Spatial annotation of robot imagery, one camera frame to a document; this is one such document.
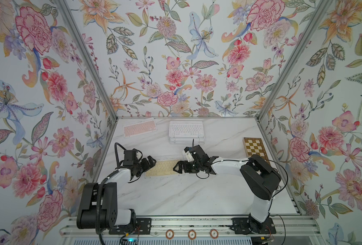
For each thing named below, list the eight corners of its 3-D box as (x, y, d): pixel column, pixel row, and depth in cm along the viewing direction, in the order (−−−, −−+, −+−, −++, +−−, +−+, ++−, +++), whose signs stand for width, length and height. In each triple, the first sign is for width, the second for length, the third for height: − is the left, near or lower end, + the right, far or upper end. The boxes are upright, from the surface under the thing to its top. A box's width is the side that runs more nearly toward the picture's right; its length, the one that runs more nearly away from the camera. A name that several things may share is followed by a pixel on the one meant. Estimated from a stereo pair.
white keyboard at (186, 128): (169, 138, 110) (168, 134, 107) (169, 124, 119) (169, 120, 115) (203, 138, 110) (204, 134, 107) (201, 124, 119) (202, 120, 116)
